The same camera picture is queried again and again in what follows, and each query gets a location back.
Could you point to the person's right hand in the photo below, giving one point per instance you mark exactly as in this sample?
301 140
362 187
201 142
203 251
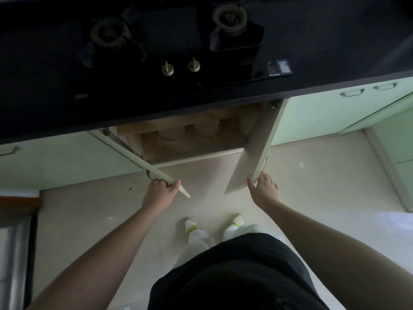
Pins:
266 193

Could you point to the person's left hand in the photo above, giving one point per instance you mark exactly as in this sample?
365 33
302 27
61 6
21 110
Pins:
159 196

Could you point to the pale green cabinet door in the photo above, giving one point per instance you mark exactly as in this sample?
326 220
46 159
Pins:
255 151
138 163

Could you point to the person's right forearm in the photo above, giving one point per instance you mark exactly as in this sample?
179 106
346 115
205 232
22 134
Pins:
338 255

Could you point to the person's left forearm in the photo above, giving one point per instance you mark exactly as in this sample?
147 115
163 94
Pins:
96 261

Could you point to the person's right shoe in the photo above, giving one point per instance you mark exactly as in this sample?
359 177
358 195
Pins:
238 220

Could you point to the person's shoe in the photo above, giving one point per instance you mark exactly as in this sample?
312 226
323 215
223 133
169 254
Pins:
238 220
190 224

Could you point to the person's left shoe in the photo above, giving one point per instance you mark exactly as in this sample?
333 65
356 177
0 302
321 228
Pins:
190 224

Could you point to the person's white trousers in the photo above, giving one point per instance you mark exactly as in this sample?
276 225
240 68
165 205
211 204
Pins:
198 245

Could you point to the person's black shirt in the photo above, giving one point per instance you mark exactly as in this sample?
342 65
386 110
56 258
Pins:
238 280

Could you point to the black countertop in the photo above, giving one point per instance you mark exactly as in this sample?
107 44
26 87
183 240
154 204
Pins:
322 35

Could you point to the dark stove label sticker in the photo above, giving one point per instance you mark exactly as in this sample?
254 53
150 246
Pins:
279 68

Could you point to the brass stove knob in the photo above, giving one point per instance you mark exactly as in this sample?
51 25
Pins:
194 66
167 70

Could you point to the narrow pale green corner cupboard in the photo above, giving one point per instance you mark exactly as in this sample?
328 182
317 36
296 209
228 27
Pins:
397 138

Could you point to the glass sliding door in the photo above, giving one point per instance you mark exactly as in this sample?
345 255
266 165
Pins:
13 255

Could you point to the black glass gas stove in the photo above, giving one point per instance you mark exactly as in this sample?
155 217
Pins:
161 35

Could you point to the brown wooden door frame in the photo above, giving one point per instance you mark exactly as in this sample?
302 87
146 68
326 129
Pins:
19 204

